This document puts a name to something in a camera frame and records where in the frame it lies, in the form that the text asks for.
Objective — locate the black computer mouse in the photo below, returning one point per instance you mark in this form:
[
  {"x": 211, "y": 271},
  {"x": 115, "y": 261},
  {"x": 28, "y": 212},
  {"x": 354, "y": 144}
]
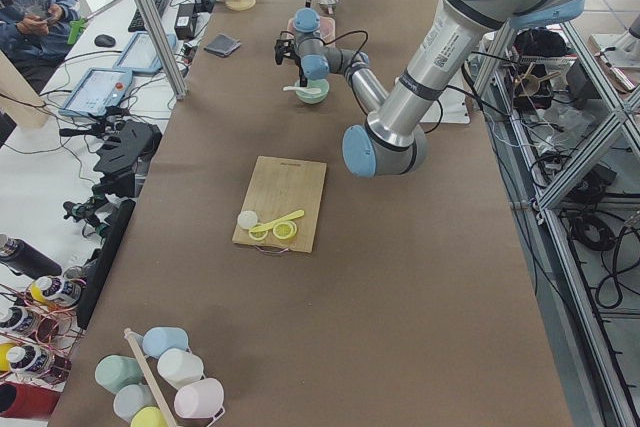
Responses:
[{"x": 104, "y": 40}]

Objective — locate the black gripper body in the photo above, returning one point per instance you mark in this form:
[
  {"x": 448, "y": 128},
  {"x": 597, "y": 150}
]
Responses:
[{"x": 301, "y": 65}]

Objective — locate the white cup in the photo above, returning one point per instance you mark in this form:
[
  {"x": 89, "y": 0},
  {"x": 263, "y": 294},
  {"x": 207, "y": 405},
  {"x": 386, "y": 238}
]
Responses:
[{"x": 180, "y": 368}]

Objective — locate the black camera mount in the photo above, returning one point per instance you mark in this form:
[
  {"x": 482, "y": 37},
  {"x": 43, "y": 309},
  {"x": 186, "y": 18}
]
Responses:
[{"x": 123, "y": 156}]

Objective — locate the wooden cutting board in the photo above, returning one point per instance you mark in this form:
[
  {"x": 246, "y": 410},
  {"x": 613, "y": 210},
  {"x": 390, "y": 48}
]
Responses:
[{"x": 279, "y": 186}]

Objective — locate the lower lemon slice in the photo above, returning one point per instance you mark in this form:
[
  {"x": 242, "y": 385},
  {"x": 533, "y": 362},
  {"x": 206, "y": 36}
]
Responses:
[{"x": 285, "y": 230}]

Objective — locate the yellow cup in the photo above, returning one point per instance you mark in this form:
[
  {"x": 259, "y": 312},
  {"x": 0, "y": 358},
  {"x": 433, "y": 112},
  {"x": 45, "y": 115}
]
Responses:
[{"x": 148, "y": 417}]

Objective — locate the lemon slice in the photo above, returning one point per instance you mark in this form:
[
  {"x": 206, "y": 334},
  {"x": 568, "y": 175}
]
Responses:
[
  {"x": 285, "y": 230},
  {"x": 258, "y": 235}
]

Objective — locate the yellow sauce bottle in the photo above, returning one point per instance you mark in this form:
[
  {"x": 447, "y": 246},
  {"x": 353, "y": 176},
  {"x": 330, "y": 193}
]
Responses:
[{"x": 58, "y": 290}]

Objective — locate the near teach pendant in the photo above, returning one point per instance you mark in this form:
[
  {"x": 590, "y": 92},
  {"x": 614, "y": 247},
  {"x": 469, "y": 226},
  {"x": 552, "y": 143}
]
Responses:
[{"x": 98, "y": 90}]

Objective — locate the upper lemon slice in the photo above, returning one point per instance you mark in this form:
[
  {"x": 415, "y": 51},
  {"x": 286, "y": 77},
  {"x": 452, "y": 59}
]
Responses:
[{"x": 258, "y": 235}]

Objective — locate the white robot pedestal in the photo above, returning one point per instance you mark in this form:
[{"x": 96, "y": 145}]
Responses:
[{"x": 454, "y": 109}]

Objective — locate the yellow plastic knife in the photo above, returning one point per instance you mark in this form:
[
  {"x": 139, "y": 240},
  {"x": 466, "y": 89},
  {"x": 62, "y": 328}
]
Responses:
[{"x": 269, "y": 225}]

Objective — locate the pink ice bucket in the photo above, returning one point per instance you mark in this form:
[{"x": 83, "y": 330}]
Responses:
[{"x": 327, "y": 29}]

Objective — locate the white ceramic spoon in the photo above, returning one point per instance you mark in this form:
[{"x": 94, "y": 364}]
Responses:
[{"x": 303, "y": 90}]

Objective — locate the blue cup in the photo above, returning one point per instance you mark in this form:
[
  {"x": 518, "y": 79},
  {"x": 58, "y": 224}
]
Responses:
[{"x": 157, "y": 340}]

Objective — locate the far teach pendant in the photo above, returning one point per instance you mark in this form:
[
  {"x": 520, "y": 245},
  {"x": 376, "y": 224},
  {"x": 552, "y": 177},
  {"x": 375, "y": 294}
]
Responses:
[{"x": 139, "y": 56}]

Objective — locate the white steamed bun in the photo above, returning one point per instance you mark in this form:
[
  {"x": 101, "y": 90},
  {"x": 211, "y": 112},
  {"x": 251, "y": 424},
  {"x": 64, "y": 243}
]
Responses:
[{"x": 247, "y": 219}]

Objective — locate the green ceramic bowl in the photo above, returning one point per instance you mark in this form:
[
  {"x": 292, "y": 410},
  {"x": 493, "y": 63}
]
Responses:
[{"x": 315, "y": 99}]

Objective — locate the grey cup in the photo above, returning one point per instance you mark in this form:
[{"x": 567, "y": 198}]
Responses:
[{"x": 130, "y": 399}]

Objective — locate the pink cup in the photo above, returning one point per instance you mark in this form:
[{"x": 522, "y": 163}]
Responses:
[{"x": 200, "y": 399}]

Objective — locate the black water bottle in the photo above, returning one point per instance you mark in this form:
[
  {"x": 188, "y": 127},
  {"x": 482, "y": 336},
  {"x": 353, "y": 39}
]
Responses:
[{"x": 24, "y": 259}]

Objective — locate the metal ice scoop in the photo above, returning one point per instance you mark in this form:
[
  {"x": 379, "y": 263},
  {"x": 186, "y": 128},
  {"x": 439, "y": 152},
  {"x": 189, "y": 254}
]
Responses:
[{"x": 328, "y": 6}]

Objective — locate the green cup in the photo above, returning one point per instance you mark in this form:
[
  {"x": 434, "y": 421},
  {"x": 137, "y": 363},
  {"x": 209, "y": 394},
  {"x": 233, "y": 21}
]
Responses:
[{"x": 115, "y": 372}]

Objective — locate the teach pendant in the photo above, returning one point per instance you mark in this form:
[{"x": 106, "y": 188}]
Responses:
[
  {"x": 139, "y": 56},
  {"x": 98, "y": 90}
]

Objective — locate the grey folded cloth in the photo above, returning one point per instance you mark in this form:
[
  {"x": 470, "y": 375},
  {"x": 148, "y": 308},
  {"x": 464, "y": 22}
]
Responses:
[{"x": 222, "y": 45}]

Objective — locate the cream serving tray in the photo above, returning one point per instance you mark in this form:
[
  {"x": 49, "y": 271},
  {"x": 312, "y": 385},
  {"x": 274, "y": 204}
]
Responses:
[{"x": 330, "y": 22}]

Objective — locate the seated person in blue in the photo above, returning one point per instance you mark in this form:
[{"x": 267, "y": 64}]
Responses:
[{"x": 34, "y": 37}]

